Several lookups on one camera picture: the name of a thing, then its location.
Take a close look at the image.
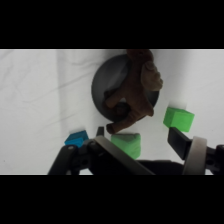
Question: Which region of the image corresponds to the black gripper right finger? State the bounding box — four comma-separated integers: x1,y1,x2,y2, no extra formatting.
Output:
167,127,224,176

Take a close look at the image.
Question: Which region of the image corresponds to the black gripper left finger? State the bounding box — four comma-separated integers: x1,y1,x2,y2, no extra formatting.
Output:
48,126,155,176

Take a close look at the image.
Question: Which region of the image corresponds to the blue cube block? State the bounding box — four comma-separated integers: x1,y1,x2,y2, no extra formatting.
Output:
64,129,90,148

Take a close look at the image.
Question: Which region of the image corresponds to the green cube block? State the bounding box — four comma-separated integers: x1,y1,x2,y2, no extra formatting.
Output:
162,106,196,133

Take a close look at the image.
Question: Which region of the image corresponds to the brown plush toy animal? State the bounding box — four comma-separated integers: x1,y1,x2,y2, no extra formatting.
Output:
103,49,164,135

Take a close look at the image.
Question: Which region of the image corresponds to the grey round bowl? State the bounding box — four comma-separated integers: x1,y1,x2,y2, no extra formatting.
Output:
90,54,160,124

